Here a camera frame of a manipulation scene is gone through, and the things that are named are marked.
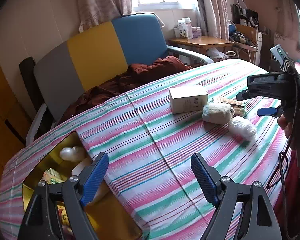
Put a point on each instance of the person's right hand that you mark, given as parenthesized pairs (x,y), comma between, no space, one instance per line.
(285,125)

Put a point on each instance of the beige sock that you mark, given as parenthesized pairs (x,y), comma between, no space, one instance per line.
(217,113)

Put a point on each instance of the clear plastic bag bundle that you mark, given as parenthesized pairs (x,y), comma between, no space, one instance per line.
(242,127)

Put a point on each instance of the white foam sponge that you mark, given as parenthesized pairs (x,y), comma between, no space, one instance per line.
(79,168)

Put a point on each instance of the wooden side table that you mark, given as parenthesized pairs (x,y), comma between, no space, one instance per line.
(203,43)

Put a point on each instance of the snack packet with green edge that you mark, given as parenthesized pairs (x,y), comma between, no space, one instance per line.
(238,106)

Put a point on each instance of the pink patterned curtain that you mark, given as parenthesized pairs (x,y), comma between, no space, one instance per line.
(107,2)

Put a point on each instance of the striped bed sheet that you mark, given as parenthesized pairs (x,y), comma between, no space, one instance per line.
(150,148)

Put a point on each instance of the white boxes on table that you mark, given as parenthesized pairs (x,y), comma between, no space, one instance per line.
(186,30)

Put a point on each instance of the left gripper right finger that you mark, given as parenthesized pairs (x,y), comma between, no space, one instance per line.
(257,218)

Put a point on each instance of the tricolour bed headboard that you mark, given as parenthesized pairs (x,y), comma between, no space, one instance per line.
(91,58)

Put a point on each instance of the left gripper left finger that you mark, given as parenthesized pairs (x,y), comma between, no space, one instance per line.
(41,219)

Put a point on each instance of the beige cardboard box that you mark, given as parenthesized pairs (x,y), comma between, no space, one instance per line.
(187,98)

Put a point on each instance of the dark red blanket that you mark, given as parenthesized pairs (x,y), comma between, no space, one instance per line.
(137,74)

